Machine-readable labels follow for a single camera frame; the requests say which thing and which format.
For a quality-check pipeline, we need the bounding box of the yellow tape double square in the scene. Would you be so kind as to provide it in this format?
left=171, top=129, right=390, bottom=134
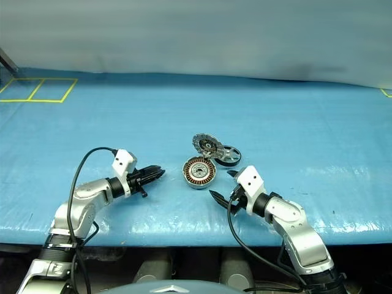
left=0, top=77, right=79, bottom=104

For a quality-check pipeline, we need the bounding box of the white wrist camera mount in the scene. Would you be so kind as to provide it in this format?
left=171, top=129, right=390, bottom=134
left=235, top=165, right=267, bottom=216
left=111, top=149, right=138, bottom=196

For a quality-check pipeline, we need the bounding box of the dark metal rod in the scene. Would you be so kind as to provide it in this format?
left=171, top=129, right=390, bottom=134
left=0, top=47, right=20, bottom=75

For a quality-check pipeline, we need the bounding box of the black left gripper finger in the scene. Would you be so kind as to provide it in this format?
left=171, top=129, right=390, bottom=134
left=139, top=165, right=164, bottom=177
left=141, top=171, right=167, bottom=184

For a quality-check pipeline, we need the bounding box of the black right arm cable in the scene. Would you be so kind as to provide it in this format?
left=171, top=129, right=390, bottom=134
left=226, top=195, right=310, bottom=292

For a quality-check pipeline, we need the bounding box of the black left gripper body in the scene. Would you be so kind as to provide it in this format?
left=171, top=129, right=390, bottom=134
left=124, top=170, right=149, bottom=199

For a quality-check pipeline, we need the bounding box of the round silver metal disc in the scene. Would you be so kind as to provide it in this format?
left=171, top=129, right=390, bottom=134
left=182, top=155, right=219, bottom=192

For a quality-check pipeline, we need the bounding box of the dark grey rounded cylinder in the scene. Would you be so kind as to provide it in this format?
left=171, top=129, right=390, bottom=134
left=134, top=250, right=173, bottom=284
left=219, top=248, right=255, bottom=290

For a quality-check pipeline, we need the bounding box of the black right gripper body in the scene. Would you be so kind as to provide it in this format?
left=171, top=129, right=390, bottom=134
left=227, top=183, right=248, bottom=217

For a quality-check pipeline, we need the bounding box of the blue plastic table cover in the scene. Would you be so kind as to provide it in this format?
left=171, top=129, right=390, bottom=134
left=0, top=67, right=392, bottom=247

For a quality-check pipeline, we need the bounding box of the silver hinged motor lid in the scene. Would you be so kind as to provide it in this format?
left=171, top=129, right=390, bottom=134
left=192, top=133, right=225, bottom=160

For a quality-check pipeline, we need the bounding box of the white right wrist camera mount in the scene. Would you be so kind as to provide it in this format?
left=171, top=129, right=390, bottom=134
left=235, top=165, right=267, bottom=216

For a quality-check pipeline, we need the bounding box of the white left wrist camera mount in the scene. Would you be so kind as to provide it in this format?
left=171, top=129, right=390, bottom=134
left=111, top=149, right=138, bottom=196

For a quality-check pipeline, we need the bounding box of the black silver spoked rotor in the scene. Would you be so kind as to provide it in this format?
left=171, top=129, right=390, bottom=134
left=214, top=144, right=243, bottom=168

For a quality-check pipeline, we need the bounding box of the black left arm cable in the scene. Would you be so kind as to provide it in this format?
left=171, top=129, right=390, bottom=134
left=67, top=147, right=119, bottom=294

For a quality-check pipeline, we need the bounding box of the grey robot torso dome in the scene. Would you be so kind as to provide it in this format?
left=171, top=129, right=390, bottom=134
left=104, top=283, right=246, bottom=294

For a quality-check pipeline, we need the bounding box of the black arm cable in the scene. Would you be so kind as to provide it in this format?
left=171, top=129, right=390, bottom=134
left=226, top=195, right=310, bottom=292
left=67, top=147, right=119, bottom=294

